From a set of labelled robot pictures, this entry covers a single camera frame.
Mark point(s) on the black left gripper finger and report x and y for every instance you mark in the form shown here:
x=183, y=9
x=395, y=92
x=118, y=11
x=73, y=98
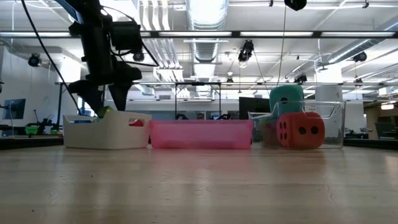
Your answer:
x=93, y=101
x=119, y=95

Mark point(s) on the large blue toy block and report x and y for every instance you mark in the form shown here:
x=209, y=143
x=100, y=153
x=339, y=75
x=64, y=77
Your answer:
x=79, y=121

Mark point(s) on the red block with round studs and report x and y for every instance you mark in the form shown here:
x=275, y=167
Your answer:
x=136, y=123

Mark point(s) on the teal foam die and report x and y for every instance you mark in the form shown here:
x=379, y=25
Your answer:
x=286, y=93

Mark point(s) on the red foam die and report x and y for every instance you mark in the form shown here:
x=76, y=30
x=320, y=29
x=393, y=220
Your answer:
x=300, y=137

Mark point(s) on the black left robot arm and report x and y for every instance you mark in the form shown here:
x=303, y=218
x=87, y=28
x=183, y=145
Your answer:
x=96, y=40

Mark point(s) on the white plastic bin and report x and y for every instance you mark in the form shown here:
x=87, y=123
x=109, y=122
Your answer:
x=105, y=135

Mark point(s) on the black ceiling spotlight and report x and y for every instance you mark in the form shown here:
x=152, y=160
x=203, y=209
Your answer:
x=245, y=51
x=300, y=78
x=360, y=56
x=139, y=57
x=33, y=59

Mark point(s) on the overhead LED light bar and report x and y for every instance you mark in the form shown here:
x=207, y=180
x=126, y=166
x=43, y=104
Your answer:
x=267, y=33

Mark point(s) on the green background crate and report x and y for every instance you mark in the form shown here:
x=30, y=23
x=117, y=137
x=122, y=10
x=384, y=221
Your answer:
x=31, y=129

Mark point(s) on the blue-lit background monitor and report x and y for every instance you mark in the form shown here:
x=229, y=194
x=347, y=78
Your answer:
x=14, y=109

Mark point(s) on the pink plastic bin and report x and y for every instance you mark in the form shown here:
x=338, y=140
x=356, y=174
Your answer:
x=199, y=133

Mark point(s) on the black background monitor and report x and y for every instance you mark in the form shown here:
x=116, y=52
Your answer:
x=253, y=107

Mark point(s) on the clear plastic bin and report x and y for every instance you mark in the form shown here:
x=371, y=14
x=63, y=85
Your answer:
x=334, y=124

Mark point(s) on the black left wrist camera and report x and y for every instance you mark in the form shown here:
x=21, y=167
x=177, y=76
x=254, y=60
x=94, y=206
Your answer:
x=126, y=35

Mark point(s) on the black background rig frame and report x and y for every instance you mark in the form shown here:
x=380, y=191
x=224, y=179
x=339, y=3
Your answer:
x=197, y=83

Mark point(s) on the silver ceiling air duct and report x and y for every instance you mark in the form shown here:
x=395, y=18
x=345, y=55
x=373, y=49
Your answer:
x=205, y=18

